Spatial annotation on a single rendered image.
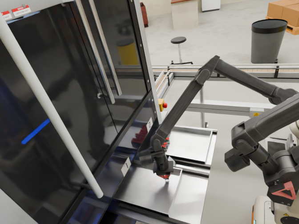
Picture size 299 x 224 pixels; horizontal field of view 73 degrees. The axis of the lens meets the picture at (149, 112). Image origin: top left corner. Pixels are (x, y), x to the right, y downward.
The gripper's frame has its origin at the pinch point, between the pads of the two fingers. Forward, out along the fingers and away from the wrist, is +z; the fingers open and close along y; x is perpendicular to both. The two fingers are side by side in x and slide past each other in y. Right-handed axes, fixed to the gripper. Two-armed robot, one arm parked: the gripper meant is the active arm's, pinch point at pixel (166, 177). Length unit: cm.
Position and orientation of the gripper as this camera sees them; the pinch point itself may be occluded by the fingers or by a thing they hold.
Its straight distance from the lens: 113.7
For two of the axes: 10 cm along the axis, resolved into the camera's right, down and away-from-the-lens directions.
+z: 2.2, 7.9, 5.8
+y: -9.7, 1.2, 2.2
